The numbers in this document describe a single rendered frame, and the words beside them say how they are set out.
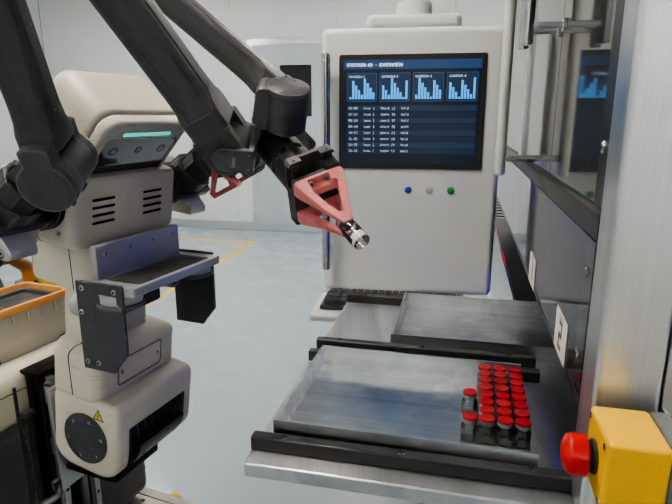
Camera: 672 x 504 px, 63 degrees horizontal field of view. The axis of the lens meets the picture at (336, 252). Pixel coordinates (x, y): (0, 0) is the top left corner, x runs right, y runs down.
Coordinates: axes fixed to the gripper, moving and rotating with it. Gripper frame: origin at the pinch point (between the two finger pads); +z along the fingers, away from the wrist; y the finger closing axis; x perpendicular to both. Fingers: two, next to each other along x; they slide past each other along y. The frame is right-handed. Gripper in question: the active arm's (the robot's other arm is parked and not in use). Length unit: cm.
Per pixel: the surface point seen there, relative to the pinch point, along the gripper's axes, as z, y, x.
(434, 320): -11, -52, 28
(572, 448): 33.0, -5.3, 5.0
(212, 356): -147, -218, -7
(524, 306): -4, -53, 47
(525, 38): -20, 3, 47
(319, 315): -39, -72, 13
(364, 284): -49, -82, 33
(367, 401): 6.5, -32.4, -1.0
